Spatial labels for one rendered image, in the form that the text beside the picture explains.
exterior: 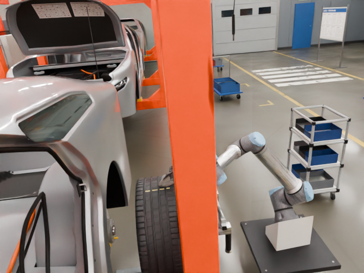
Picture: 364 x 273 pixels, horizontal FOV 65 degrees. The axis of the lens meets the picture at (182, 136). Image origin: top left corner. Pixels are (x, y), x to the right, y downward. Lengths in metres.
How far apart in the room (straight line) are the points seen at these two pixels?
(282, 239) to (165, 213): 1.19
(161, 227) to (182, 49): 1.01
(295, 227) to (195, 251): 1.33
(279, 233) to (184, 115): 1.68
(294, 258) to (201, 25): 2.03
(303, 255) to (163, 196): 1.35
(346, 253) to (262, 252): 0.90
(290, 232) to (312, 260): 0.25
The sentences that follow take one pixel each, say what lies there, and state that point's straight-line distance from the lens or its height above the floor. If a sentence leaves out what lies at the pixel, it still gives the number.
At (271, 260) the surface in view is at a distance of 2.52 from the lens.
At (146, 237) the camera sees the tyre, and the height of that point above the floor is 1.03.
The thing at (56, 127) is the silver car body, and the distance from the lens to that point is 1.16.
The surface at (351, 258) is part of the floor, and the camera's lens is 3.15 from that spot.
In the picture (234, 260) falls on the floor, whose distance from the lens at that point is 2.89.
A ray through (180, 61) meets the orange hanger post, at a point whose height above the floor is 1.97.
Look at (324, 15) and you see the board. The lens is 12.13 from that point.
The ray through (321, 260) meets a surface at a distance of 2.61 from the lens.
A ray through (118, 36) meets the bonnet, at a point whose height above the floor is 1.85.
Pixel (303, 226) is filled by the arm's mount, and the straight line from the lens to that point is 2.54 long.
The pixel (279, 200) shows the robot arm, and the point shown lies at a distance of 2.49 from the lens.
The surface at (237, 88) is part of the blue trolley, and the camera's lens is 7.32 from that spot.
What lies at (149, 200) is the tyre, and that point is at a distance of 1.67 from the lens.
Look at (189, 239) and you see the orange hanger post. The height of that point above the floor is 1.25.
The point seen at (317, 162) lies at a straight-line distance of 3.46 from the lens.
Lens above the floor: 2.11
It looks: 23 degrees down
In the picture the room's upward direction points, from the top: 5 degrees counter-clockwise
